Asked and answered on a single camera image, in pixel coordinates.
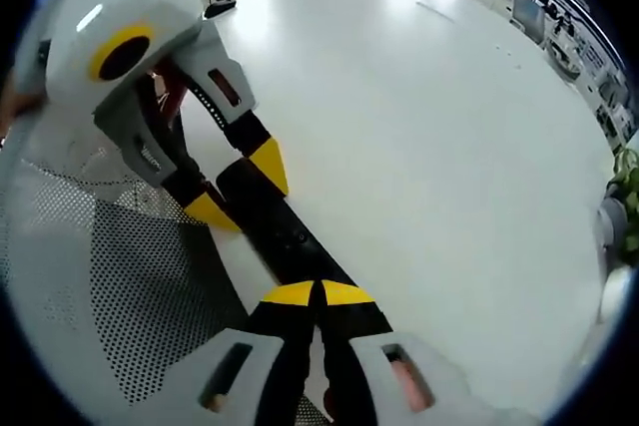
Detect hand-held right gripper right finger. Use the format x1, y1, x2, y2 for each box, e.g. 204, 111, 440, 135
319, 278, 540, 426

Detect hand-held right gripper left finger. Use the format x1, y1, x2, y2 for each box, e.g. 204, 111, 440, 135
104, 279, 317, 426

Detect black remote control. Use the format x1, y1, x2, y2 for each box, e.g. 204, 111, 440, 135
215, 156, 356, 292

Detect person's left hand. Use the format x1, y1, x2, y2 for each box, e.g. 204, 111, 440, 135
0, 71, 49, 121

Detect small black case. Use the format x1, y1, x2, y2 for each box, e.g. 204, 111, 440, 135
204, 0, 236, 19

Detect white mesh chair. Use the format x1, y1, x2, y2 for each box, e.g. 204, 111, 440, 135
0, 136, 261, 426

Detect computer monitor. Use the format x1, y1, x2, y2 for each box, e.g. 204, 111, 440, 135
511, 0, 548, 46

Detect green potted plant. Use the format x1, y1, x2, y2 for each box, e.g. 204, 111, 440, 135
611, 146, 639, 198

